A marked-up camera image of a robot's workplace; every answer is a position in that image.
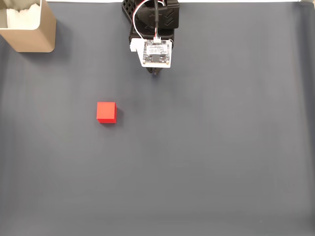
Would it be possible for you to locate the white tissue paper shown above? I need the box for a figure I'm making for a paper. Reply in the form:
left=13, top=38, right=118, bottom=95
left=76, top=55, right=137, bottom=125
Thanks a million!
left=6, top=0, right=41, bottom=30

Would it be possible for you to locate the white camera circuit board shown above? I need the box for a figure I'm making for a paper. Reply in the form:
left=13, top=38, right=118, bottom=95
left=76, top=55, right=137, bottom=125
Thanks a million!
left=129, top=37, right=172, bottom=68

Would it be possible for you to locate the grey blue mat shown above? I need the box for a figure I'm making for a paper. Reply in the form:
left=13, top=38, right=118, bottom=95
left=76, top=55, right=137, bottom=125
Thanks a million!
left=0, top=1, right=315, bottom=236

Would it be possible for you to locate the black camera cable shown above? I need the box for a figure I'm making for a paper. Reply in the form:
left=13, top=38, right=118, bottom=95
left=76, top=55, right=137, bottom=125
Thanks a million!
left=154, top=0, right=160, bottom=39

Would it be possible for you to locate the beige box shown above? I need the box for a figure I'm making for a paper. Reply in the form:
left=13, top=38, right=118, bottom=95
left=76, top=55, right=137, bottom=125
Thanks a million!
left=0, top=0, right=57, bottom=53

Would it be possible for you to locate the red cube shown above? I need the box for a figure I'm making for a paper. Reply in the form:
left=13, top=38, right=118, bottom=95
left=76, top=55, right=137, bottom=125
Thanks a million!
left=96, top=102, right=117, bottom=124

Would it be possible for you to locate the white gripper servo cable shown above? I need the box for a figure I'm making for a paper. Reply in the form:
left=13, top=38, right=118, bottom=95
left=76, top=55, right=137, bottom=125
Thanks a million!
left=132, top=0, right=163, bottom=40

